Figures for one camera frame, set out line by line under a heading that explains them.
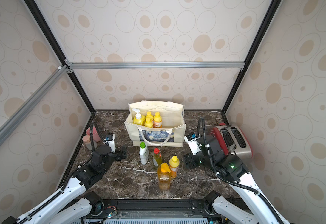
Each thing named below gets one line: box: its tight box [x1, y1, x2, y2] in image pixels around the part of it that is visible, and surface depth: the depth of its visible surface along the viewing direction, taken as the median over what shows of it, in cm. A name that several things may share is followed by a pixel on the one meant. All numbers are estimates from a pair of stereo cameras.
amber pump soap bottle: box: [156, 162, 172, 192], surface depth 68 cm
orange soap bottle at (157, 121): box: [152, 112, 163, 129], surface depth 91 cm
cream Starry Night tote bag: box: [124, 100, 187, 148], surface depth 89 cm
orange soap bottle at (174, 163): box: [169, 155, 180, 179], surface depth 70 cm
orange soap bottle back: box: [145, 111, 154, 122], surface depth 89 cm
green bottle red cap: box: [152, 147, 163, 167], surface depth 79 cm
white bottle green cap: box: [139, 141, 149, 166], surface depth 81 cm
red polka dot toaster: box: [210, 123, 254, 161], surface depth 82 cm
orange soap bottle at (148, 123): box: [144, 117, 154, 128], surface depth 87 cm
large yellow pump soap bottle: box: [131, 108, 146, 126], surface depth 87 cm
